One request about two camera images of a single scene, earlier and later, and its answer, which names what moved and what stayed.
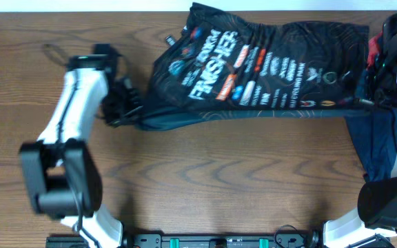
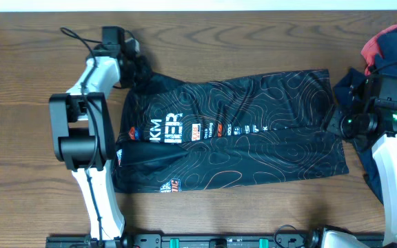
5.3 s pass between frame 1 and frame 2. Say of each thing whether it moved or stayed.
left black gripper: moved
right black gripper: moved
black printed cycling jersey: moved
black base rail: stayed
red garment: stayed
